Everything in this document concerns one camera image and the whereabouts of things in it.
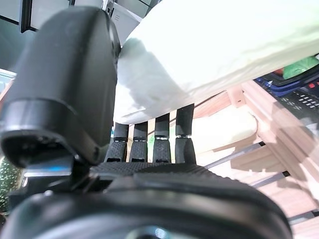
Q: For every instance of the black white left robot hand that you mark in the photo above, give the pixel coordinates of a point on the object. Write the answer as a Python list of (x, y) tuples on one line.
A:
[(69, 87)]

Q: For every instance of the green white napa cabbage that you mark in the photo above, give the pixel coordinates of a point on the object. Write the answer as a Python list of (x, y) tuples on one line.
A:
[(211, 49)]

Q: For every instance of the blue plastic shopping basket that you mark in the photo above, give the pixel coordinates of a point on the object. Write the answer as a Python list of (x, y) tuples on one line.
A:
[(299, 97)]

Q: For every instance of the green striped pumpkin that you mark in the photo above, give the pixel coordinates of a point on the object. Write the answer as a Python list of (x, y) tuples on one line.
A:
[(7, 179)]

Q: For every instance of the wooden cabbage crate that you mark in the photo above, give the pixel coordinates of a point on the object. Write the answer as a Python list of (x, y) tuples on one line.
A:
[(274, 139)]

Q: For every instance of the round green pepper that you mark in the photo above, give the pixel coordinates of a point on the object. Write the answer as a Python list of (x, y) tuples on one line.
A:
[(299, 68)]

